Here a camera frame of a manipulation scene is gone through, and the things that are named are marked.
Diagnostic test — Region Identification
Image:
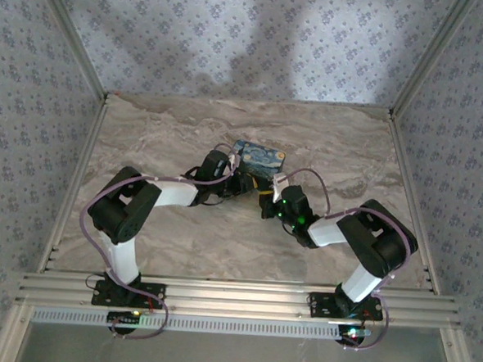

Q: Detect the starry night print tin box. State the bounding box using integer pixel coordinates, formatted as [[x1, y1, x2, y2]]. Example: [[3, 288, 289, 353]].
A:
[[228, 138, 288, 183]]

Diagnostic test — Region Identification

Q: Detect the right controller board with led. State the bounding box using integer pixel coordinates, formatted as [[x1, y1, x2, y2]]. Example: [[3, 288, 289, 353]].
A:
[[336, 324, 375, 351]]

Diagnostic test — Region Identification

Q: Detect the controller board with led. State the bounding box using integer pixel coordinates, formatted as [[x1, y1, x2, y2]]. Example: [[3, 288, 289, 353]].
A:
[[105, 309, 143, 337], [336, 324, 375, 351]]

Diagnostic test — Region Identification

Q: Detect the left controller board with led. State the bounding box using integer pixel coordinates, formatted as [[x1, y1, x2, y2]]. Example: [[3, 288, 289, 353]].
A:
[[105, 309, 143, 337]]

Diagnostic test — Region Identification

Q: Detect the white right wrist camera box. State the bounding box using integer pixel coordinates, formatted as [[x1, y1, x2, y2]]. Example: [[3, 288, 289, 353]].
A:
[[269, 172, 296, 203]]

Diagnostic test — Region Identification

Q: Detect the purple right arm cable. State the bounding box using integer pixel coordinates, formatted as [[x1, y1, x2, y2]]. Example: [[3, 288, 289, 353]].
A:
[[274, 166, 416, 357]]

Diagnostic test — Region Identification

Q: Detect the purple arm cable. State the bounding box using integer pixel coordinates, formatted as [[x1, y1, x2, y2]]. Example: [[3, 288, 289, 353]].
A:
[[74, 134, 245, 348], [274, 166, 416, 357]]

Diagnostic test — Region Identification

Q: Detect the aluminium mounting rail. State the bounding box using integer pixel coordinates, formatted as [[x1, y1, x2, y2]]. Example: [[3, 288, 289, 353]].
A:
[[15, 265, 463, 329]]

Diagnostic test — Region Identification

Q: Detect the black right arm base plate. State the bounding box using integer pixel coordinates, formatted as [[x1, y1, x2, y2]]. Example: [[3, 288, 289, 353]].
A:
[[307, 290, 385, 323]]

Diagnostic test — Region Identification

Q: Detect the aluminium side rail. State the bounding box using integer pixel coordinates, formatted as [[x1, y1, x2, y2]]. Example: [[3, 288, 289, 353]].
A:
[[38, 90, 111, 277], [377, 111, 452, 296]]

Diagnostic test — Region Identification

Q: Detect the white slotted cable duct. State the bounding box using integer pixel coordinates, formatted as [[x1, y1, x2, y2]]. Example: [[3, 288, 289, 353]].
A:
[[30, 304, 355, 343]]

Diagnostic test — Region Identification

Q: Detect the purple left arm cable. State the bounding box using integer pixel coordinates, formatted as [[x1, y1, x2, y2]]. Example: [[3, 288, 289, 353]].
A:
[[74, 134, 245, 348]]

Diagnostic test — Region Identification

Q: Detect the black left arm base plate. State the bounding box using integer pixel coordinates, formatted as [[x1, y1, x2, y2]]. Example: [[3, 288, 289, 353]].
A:
[[90, 278, 168, 311]]

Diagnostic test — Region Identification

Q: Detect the aluminium frame post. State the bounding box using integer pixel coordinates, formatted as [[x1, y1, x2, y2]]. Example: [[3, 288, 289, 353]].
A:
[[25, 0, 115, 102], [387, 0, 476, 124]]

